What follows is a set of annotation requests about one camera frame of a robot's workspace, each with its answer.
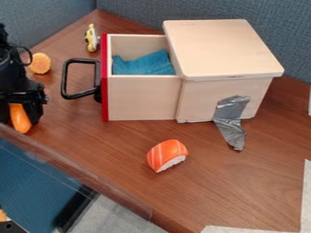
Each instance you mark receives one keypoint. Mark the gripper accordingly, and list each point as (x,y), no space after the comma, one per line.
(22,94)

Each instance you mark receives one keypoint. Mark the orange toy carrot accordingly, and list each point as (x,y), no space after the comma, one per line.
(19,119)

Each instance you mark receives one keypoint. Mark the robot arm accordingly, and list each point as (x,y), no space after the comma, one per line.
(11,72)

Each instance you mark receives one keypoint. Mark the drawer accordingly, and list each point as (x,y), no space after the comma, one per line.
(139,97)

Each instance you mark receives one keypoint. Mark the orange slice toy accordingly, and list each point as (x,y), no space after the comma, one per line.
(39,63)

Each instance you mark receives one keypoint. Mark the yellow toy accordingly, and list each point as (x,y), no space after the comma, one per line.
(91,38)

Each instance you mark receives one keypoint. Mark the blue cloth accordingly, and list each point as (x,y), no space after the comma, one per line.
(146,65)

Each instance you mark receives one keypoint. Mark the salmon sushi toy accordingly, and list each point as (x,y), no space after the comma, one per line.
(166,154)

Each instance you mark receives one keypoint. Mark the cabinet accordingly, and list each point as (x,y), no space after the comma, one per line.
(220,51)

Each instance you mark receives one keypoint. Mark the grey tape strip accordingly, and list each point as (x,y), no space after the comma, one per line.
(231,121)

